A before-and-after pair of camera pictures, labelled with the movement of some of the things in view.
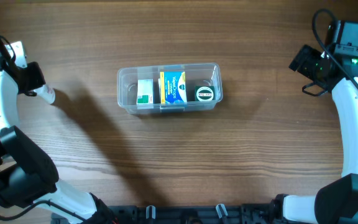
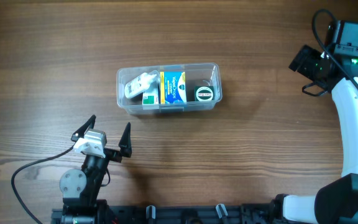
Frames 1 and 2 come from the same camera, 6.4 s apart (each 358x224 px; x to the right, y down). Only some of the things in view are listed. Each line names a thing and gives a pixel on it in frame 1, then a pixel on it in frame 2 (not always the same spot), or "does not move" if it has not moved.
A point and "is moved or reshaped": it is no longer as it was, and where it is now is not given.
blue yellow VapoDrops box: (173, 87) does not move
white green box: (145, 91) is moved or reshaped
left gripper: (33, 78) → (110, 154)
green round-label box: (204, 93) does not move
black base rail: (275, 213) does not move
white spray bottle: (47, 93) → (138, 85)
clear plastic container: (160, 88) does not move
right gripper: (299, 61) does not move
